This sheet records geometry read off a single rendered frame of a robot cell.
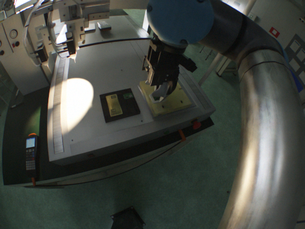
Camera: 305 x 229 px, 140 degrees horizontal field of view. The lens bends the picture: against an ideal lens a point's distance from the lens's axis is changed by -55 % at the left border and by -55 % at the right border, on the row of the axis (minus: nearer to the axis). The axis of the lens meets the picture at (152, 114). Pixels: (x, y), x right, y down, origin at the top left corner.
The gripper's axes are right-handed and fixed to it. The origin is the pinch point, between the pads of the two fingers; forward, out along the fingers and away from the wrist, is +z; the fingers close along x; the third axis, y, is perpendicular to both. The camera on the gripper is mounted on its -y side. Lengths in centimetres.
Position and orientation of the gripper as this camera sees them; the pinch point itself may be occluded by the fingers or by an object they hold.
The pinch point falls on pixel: (159, 94)
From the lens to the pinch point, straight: 44.9
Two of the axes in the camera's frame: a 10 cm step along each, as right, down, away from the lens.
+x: 3.9, 8.3, -4.1
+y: -9.0, 2.5, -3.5
